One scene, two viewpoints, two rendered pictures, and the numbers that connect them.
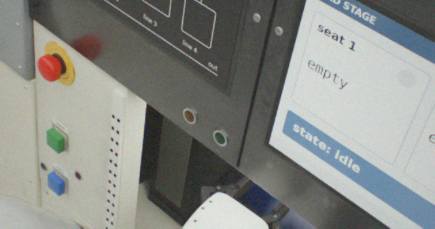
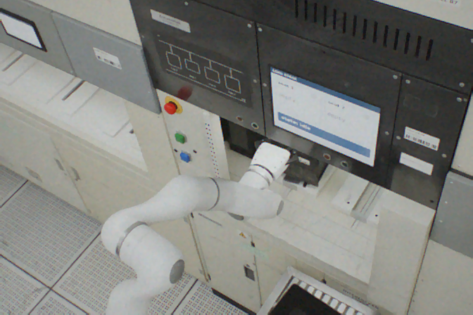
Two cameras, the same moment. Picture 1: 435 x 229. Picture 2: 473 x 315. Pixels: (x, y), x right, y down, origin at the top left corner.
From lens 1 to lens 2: 85 cm
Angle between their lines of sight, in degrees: 10
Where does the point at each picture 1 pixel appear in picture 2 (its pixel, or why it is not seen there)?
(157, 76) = (221, 105)
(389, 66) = (306, 93)
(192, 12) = (229, 81)
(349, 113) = (299, 110)
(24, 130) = (162, 136)
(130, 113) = (212, 120)
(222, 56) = (246, 95)
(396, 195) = (325, 135)
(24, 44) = (154, 100)
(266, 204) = not seen: hidden behind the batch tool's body
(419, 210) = (334, 138)
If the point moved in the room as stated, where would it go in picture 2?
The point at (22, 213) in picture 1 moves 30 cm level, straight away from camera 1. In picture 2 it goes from (191, 179) to (153, 99)
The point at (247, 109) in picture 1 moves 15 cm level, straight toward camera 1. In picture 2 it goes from (262, 113) to (262, 158)
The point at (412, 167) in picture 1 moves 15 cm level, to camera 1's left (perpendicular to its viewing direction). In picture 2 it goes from (326, 124) to (265, 130)
